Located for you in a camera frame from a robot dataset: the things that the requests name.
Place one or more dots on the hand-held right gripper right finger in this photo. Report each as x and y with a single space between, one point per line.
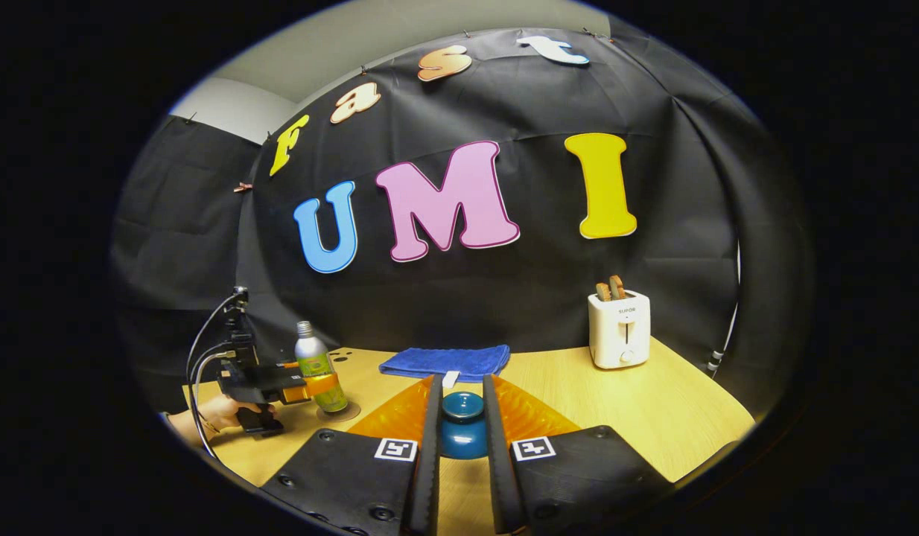
495 461

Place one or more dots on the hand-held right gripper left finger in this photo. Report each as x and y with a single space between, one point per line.
428 461

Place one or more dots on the silver green label water bottle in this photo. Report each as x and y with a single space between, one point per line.
314 361

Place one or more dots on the round brown coaster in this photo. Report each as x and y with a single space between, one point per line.
351 412

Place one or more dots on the blue towel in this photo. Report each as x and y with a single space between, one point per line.
444 361

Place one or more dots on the black backdrop cloth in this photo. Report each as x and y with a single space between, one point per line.
504 298

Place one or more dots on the white toaster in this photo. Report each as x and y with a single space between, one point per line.
619 331

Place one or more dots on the bread slice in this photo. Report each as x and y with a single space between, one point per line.
618 286
603 291

